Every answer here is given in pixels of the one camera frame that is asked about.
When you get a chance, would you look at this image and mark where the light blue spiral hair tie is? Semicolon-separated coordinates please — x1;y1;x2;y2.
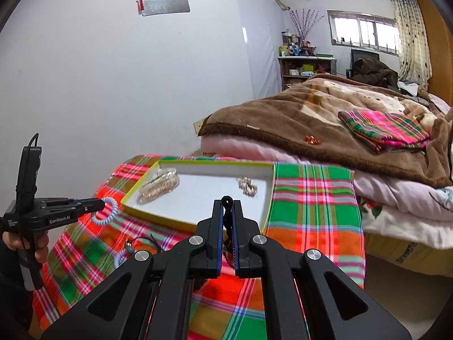
90;196;120;227

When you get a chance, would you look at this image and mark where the black cord hair tie charm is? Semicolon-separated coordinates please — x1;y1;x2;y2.
114;234;163;269

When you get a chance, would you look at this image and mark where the person's left hand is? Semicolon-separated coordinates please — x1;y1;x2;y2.
2;231;49;264

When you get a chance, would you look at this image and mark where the green shallow cardboard box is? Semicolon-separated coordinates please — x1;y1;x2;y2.
121;157;275;233

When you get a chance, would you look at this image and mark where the beige translucent hair claw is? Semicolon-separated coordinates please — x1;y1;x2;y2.
138;167;180;203

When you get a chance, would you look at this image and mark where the pink quilt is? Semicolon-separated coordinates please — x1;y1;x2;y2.
200;134;361;170

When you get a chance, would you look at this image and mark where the colourful plaid tablecloth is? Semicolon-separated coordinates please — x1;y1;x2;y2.
31;163;366;339

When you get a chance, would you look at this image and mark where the red small ornament on blanket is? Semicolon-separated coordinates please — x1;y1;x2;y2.
304;136;322;145

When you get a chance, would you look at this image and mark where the brown fleece blanket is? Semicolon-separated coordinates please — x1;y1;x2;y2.
199;75;452;188

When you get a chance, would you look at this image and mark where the white floral bedsheet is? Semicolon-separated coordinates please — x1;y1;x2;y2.
354;170;452;250

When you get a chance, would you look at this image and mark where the wooden shelf unit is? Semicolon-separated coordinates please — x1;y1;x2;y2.
278;55;336;90

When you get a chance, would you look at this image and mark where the folded plaid cloth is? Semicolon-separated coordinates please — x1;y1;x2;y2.
338;110;431;154

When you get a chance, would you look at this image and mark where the dark jacket on chair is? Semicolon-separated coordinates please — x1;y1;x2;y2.
350;57;398;89

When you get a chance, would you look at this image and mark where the branch flower arrangement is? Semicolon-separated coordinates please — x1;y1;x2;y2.
289;8;324;41

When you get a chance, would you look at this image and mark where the patterned curtain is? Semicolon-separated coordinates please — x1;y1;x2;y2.
390;0;432;89

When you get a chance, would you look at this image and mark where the wooden wardrobe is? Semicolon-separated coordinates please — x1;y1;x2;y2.
417;0;452;105

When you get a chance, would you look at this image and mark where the wall power socket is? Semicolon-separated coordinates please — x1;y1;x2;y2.
193;119;204;135

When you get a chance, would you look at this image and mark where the window with frame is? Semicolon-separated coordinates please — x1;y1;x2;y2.
327;10;401;55

